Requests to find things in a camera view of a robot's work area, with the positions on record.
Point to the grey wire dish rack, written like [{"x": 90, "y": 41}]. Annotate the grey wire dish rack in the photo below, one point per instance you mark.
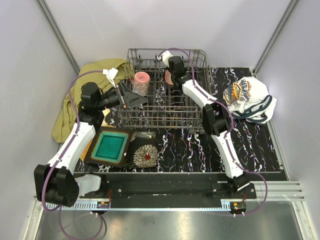
[{"x": 167, "y": 107}]

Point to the teal square ceramic dish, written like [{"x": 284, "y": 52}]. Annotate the teal square ceramic dish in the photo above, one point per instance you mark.
[{"x": 109, "y": 146}]

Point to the black floral square plate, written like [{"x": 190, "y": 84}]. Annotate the black floral square plate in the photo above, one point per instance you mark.
[{"x": 142, "y": 150}]

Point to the olive green cloth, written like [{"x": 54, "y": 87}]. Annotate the olive green cloth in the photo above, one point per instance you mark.
[{"x": 67, "y": 117}]

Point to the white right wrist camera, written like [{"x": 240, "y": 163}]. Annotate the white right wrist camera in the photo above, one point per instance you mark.
[{"x": 164, "y": 57}]

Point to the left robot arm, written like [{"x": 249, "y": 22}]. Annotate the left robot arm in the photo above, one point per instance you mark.
[{"x": 55, "y": 182}]

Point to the pink skull pattern mug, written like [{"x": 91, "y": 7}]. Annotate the pink skull pattern mug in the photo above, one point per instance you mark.
[{"x": 140, "y": 83}]

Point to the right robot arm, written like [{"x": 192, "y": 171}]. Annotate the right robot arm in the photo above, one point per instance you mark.
[{"x": 216, "y": 121}]

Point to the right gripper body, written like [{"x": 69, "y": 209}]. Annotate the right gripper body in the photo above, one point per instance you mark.
[{"x": 185, "y": 70}]

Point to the woven bamboo basket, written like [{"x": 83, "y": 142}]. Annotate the woven bamboo basket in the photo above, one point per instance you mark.
[{"x": 85, "y": 151}]

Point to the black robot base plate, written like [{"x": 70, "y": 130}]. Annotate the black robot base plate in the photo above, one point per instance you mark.
[{"x": 168, "y": 190}]

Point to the red patterned bowl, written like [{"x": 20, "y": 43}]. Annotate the red patterned bowl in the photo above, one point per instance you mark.
[{"x": 168, "y": 78}]

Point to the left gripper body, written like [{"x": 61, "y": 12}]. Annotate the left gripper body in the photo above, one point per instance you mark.
[{"x": 111, "y": 100}]

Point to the white printed t-shirt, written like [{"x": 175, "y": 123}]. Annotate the white printed t-shirt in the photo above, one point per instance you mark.
[{"x": 249, "y": 99}]

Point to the cream round floral plate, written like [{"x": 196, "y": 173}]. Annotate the cream round floral plate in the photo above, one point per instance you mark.
[{"x": 107, "y": 115}]

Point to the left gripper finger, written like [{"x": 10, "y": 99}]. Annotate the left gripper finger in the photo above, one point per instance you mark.
[
  {"x": 136, "y": 101},
  {"x": 126, "y": 92}
]

